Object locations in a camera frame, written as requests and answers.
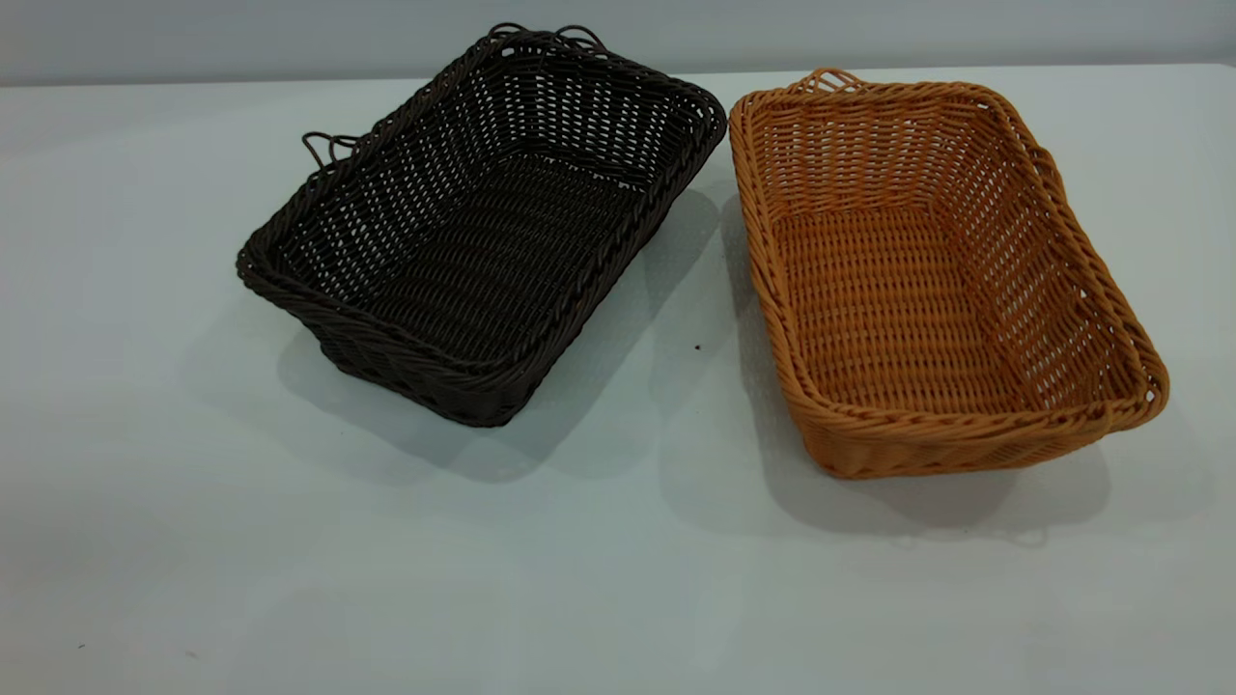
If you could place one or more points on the black wicker basket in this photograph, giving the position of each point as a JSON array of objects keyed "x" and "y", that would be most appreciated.
[{"x": 463, "y": 280}]

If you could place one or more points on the orange wicker basket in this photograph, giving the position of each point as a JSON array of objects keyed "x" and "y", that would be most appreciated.
[{"x": 898, "y": 309}]

